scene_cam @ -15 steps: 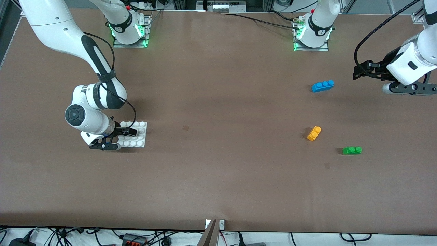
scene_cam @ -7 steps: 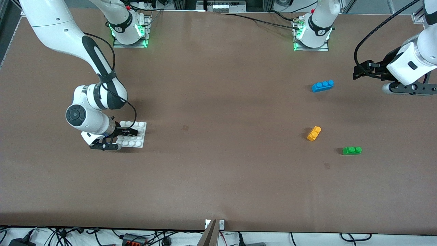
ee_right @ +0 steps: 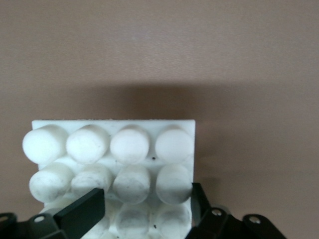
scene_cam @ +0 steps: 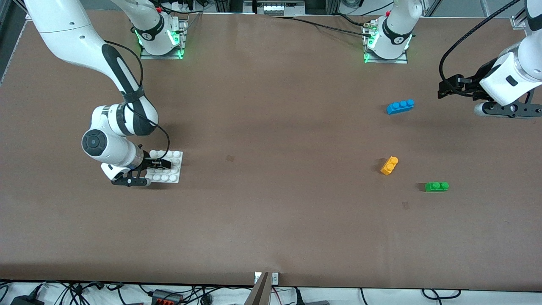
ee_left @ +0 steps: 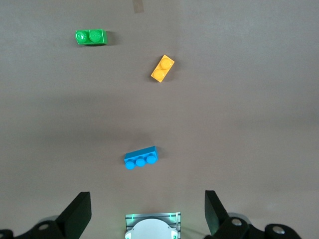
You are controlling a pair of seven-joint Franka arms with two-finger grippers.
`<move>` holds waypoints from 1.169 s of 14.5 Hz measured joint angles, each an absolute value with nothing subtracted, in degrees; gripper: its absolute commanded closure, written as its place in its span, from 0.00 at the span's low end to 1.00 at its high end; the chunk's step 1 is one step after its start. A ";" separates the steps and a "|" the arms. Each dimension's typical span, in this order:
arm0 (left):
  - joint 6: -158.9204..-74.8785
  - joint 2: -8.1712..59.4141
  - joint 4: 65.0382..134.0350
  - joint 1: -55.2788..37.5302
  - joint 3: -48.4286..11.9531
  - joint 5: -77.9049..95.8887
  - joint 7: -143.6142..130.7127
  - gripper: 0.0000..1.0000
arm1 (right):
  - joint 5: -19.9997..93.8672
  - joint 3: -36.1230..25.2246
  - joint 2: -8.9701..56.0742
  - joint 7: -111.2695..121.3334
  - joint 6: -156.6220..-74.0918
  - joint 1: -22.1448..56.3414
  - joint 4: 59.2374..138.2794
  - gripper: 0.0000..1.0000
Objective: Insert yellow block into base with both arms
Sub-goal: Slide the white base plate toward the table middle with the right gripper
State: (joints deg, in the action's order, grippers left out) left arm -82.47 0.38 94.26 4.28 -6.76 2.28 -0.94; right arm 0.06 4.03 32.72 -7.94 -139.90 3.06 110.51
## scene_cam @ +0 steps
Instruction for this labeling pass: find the white power strip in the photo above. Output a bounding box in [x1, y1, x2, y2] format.
[167, 0, 204, 12]

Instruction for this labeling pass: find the black orange terminal box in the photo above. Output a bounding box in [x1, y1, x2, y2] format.
[150, 289, 183, 305]

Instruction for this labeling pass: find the looped black floor cable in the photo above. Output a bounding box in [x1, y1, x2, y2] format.
[421, 289, 462, 299]

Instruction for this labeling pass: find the yellow toy brick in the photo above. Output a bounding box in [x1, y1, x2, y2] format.
[380, 156, 399, 176]

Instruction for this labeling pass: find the short black table cable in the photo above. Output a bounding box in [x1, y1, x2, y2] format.
[330, 13, 369, 28]

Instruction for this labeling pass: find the left arm black gripper cable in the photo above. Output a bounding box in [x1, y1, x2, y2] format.
[439, 0, 522, 99]

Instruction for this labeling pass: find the right arm black cable strap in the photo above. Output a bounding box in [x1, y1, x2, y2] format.
[122, 88, 145, 103]

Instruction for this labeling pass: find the aluminium frame profile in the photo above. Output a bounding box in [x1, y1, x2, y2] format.
[423, 0, 443, 17]

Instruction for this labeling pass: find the grey metal post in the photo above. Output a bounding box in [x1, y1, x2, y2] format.
[244, 272, 271, 305]

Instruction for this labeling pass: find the blue toy brick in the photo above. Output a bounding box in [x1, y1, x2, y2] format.
[386, 99, 415, 115]

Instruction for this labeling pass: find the black connector cable tangle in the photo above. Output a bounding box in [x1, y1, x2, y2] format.
[64, 283, 104, 305]

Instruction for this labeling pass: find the long black table cable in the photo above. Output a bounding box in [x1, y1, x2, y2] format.
[271, 16, 373, 38]

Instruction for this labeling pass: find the grey socket strip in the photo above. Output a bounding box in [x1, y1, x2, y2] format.
[243, 0, 306, 16]

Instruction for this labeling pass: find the white studded base plate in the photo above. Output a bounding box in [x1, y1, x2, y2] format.
[145, 150, 183, 183]

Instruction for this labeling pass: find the black power adapter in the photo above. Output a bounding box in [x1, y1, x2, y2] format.
[11, 295, 45, 305]

